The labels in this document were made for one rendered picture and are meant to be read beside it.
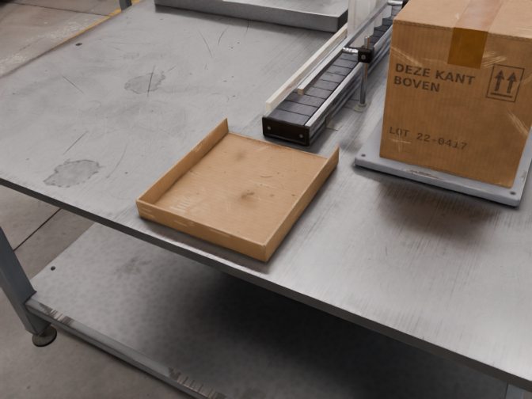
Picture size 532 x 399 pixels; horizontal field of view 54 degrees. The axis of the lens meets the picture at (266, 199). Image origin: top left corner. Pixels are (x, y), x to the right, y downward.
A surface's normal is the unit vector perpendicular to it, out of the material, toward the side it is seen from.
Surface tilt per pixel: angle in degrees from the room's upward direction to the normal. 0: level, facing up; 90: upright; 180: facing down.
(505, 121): 90
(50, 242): 0
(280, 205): 0
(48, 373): 0
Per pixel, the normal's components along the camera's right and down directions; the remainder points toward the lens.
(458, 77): -0.47, 0.59
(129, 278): -0.05, -0.77
